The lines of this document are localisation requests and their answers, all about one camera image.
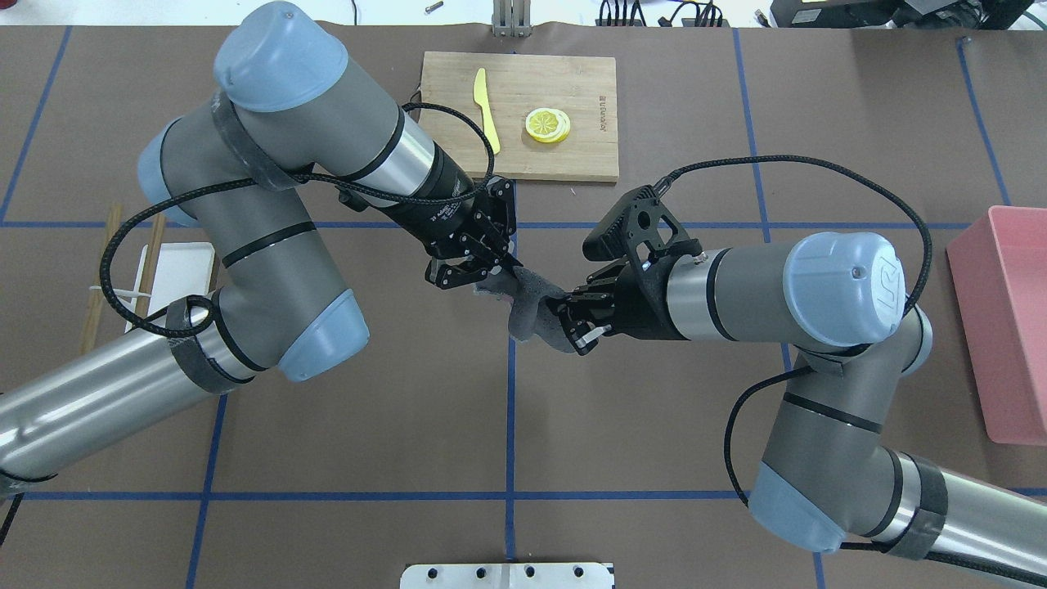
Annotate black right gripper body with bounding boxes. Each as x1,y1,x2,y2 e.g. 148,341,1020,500
571,257,684,340

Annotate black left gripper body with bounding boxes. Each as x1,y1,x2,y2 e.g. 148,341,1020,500
381,144,516,259

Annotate grey cleaning cloth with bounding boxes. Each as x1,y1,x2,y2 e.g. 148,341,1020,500
474,266,575,354

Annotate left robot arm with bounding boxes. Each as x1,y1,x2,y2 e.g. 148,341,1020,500
2,1,519,498

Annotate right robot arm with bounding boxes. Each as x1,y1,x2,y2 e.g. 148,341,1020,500
543,232,1045,587

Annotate yellow lemon slices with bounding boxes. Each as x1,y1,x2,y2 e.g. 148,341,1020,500
524,107,572,144

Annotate yellow plastic knife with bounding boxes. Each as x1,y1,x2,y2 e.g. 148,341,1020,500
472,67,502,155

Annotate white rectangular tray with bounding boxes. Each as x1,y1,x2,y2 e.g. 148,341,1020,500
116,242,216,317

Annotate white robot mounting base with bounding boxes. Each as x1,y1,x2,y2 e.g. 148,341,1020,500
399,562,616,588

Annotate right wooden chopstick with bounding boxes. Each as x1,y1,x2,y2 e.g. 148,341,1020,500
134,214,168,317

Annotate wooden chopstick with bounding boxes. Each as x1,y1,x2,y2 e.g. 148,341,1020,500
79,203,124,357
134,214,168,317

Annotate left wooden chopstick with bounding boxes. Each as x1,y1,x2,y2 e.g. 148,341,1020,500
79,203,124,357

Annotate pink plastic bin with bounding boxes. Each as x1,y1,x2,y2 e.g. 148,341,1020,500
946,205,1046,447

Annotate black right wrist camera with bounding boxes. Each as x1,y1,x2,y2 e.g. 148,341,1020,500
581,184,703,262

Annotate black braided left cable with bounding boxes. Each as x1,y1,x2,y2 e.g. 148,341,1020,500
99,101,497,339

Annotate black braided cable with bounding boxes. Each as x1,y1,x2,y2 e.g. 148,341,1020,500
652,155,934,551
99,101,497,339

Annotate black braided right cable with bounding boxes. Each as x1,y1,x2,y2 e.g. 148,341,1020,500
652,155,934,551

